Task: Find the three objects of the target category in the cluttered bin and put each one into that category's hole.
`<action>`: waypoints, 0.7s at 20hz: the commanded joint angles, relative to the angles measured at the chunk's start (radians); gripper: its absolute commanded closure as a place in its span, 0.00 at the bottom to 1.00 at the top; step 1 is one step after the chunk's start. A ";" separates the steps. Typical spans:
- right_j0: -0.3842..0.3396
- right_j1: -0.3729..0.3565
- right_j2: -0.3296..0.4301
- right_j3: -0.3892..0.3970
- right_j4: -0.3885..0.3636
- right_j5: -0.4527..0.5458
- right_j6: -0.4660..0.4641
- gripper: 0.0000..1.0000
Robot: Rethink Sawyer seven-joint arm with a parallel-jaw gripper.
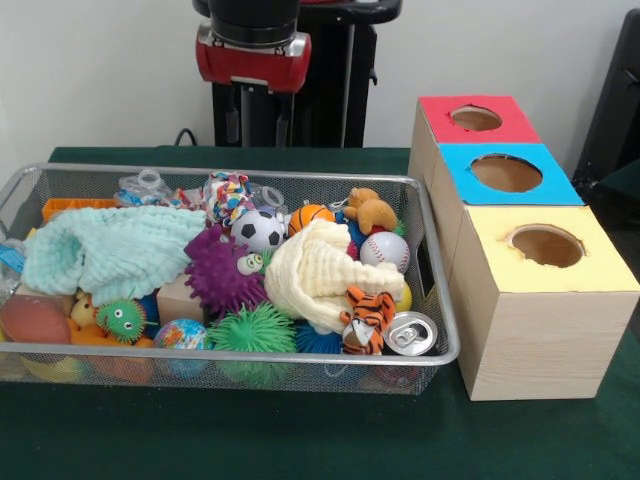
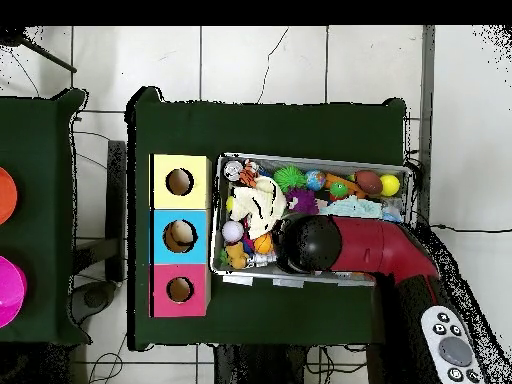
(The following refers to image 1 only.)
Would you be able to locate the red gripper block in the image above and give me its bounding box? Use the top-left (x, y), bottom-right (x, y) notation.
top-left (195, 25), bottom-right (313, 149)

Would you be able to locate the pale yellow cloth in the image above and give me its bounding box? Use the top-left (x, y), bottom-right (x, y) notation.
top-left (263, 218), bottom-right (406, 336)

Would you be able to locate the tiger plush toy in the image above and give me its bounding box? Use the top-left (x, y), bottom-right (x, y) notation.
top-left (338, 285), bottom-right (398, 356)

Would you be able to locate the clear mesh bin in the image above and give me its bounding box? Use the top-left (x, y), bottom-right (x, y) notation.
top-left (0, 163), bottom-right (462, 396)

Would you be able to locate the small orange basketball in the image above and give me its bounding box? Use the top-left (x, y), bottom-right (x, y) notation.
top-left (289, 204), bottom-right (337, 237)

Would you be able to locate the small soccer ball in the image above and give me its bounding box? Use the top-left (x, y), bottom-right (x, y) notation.
top-left (232, 208), bottom-right (287, 253)

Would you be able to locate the orange bear plush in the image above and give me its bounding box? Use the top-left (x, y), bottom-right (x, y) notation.
top-left (343, 188), bottom-right (399, 236)

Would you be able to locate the purple spiky ball with eyes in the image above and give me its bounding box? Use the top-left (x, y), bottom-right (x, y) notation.
top-left (184, 224), bottom-right (276, 319)

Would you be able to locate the white ball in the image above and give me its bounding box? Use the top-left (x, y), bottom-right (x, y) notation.
top-left (360, 231), bottom-right (412, 275)

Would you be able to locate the mint green cloth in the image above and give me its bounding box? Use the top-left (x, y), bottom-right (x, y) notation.
top-left (20, 205), bottom-right (209, 306)

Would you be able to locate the large green spiky ball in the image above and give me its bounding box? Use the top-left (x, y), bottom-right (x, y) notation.
top-left (207, 302), bottom-right (299, 389)

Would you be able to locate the small green ball with eyes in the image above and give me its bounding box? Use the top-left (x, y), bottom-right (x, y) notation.
top-left (96, 297), bottom-right (148, 344)

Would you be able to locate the silver drink can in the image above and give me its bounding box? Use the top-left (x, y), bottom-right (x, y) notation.
top-left (383, 311), bottom-right (439, 357)

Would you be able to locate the dark green table cloth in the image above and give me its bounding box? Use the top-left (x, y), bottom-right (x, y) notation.
top-left (0, 145), bottom-right (640, 480)

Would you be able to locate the black cable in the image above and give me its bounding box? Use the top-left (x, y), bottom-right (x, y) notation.
top-left (175, 127), bottom-right (206, 149)

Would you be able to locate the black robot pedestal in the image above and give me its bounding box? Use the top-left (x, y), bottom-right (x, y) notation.
top-left (193, 0), bottom-right (403, 149)

